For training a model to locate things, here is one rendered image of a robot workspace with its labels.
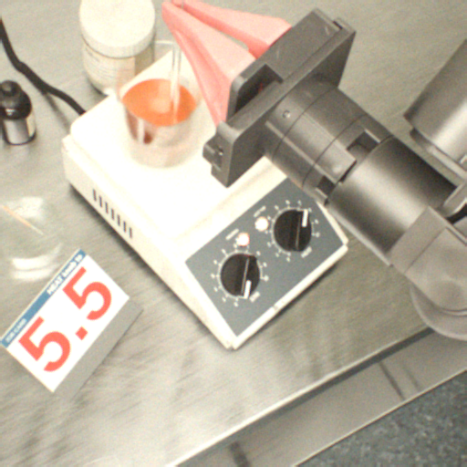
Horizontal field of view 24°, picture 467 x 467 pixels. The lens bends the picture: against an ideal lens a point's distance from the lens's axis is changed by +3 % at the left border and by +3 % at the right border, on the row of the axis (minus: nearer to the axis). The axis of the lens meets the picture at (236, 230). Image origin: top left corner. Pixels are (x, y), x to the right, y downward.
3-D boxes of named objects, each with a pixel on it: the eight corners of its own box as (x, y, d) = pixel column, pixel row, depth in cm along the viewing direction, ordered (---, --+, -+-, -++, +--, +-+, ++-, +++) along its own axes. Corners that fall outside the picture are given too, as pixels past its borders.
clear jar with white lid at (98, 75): (102, 27, 95) (98, -32, 88) (166, 55, 95) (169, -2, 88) (71, 82, 93) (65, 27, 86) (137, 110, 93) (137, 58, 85)
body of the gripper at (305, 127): (208, 119, 60) (307, 207, 58) (334, 6, 63) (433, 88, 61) (202, 171, 66) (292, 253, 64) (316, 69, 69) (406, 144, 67)
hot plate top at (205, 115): (289, 150, 83) (290, 145, 83) (171, 245, 79) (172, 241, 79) (183, 46, 86) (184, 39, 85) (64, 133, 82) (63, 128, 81)
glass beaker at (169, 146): (106, 110, 83) (102, 47, 75) (189, 96, 84) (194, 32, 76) (128, 193, 80) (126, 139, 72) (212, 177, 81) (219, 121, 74)
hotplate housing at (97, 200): (347, 255, 89) (366, 215, 82) (229, 358, 85) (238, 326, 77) (165, 74, 94) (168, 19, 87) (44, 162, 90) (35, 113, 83)
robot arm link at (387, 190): (396, 284, 59) (415, 275, 65) (484, 185, 58) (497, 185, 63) (301, 201, 61) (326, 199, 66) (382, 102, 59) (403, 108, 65)
